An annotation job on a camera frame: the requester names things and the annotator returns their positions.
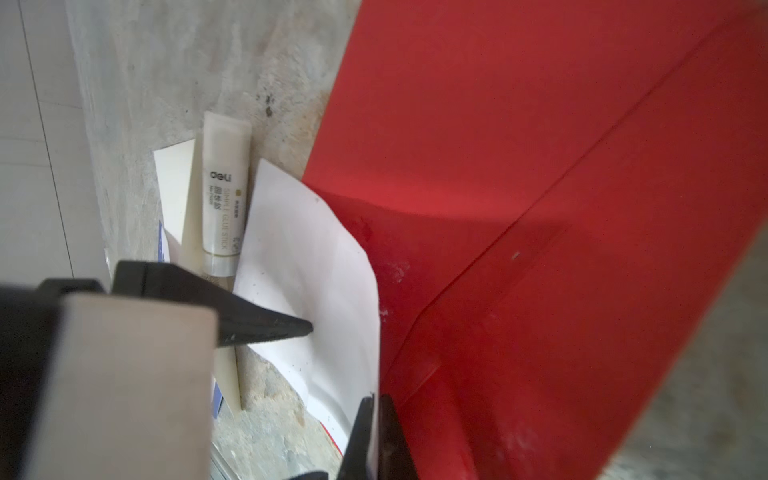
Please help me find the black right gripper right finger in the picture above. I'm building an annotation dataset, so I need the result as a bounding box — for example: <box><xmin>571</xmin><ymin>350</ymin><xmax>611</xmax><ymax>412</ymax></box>
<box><xmin>378</xmin><ymin>395</ymin><xmax>419</xmax><ymax>480</ymax></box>

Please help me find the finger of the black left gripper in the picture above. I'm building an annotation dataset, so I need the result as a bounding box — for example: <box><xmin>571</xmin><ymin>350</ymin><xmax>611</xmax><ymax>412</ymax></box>
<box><xmin>112</xmin><ymin>261</ymin><xmax>313</xmax><ymax>347</ymax></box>

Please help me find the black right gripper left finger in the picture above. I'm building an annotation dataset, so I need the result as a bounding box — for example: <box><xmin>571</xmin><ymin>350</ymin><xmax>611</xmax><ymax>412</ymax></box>
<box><xmin>287</xmin><ymin>392</ymin><xmax>379</xmax><ymax>480</ymax></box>

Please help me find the white letter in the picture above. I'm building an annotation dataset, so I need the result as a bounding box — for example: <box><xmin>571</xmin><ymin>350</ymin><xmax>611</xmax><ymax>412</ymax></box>
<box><xmin>234</xmin><ymin>160</ymin><xmax>380</xmax><ymax>450</ymax></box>

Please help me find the white glue stick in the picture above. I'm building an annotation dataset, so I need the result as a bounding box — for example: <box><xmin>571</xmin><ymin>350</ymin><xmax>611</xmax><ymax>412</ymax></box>
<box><xmin>202</xmin><ymin>112</ymin><xmax>252</xmax><ymax>277</ymax></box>

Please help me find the red paper envelope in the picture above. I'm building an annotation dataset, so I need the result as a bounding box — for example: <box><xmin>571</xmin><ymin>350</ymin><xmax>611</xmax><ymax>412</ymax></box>
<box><xmin>303</xmin><ymin>1</ymin><xmax>767</xmax><ymax>479</ymax></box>

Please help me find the cream paper envelope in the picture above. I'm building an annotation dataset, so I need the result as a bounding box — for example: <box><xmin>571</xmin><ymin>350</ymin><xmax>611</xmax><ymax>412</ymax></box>
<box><xmin>153</xmin><ymin>138</ymin><xmax>242</xmax><ymax>415</ymax></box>

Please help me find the blue bordered white card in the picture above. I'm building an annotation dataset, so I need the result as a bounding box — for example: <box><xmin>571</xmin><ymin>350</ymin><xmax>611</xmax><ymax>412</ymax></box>
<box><xmin>157</xmin><ymin>222</ymin><xmax>224</xmax><ymax>420</ymax></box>

